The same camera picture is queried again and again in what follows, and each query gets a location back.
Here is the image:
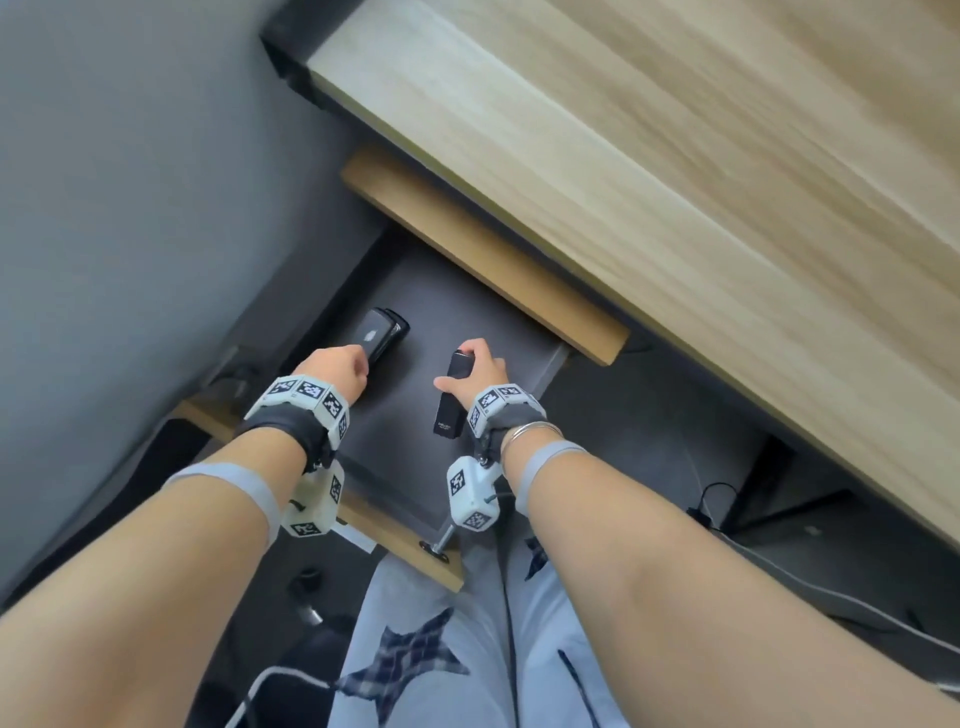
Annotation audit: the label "person's left hand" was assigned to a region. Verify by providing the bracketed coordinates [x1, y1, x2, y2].
[292, 345, 372, 410]

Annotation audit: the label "person's right hand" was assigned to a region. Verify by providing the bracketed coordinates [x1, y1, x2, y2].
[434, 339, 512, 411]

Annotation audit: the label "black rectangular power bank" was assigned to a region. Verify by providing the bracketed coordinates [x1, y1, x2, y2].
[432, 348, 471, 439]

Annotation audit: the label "black smartphone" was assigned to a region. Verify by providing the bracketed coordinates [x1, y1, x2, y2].
[349, 306, 411, 369]

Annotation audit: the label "person's left forearm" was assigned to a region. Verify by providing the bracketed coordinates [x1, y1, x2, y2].
[0, 431, 310, 728]

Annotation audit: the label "person's right forearm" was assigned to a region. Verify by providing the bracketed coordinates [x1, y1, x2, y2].
[501, 431, 960, 728]

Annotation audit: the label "right wristband with marker tags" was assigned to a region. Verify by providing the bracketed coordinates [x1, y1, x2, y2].
[465, 382, 550, 460]

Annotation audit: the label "wristband with marker tags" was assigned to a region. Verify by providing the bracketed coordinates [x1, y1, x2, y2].
[465, 382, 550, 460]
[241, 375, 352, 475]

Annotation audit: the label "left wristband with marker tags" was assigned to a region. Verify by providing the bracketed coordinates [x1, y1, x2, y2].
[241, 375, 352, 475]

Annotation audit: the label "wooden drawer with grey inside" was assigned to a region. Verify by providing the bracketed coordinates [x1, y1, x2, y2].
[175, 145, 632, 595]

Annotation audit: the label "light trousers with star patches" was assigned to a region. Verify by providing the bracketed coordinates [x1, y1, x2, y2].
[330, 517, 648, 728]

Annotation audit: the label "silver bracelet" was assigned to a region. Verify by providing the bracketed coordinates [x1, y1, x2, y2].
[498, 422, 564, 460]

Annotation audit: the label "white right wrist camera block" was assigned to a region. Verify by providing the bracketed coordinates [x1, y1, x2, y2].
[447, 455, 503, 534]

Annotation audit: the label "white wrist camera block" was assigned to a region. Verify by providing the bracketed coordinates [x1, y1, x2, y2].
[280, 459, 347, 540]
[447, 455, 503, 534]

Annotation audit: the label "grey right forearm strap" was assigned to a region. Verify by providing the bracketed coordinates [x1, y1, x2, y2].
[510, 440, 591, 520]

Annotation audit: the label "grey forearm strap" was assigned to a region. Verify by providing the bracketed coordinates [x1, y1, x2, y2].
[510, 440, 591, 520]
[160, 462, 283, 550]

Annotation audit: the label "white left wrist camera block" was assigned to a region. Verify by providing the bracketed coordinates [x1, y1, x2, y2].
[280, 459, 347, 540]

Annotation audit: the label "grey left forearm strap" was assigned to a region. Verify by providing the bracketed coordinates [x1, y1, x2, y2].
[160, 462, 283, 550]

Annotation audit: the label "black cable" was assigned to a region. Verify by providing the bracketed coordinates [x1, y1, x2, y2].
[684, 482, 745, 528]

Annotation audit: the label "black desk frame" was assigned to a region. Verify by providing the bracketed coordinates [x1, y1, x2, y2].
[258, 0, 333, 108]

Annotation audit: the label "white cable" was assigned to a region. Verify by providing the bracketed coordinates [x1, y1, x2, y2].
[223, 664, 333, 728]

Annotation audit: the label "grey cable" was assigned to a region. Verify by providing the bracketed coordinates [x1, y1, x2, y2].
[716, 525, 960, 648]

